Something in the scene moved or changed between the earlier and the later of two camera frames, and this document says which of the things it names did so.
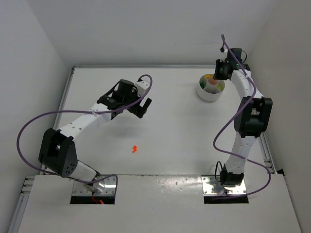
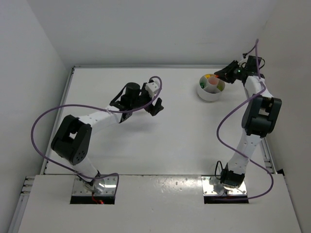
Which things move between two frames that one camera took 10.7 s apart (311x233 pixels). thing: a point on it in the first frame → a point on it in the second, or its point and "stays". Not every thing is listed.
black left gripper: (137, 109) → (150, 107)
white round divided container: (209, 89) stays
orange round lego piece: (213, 81) stays
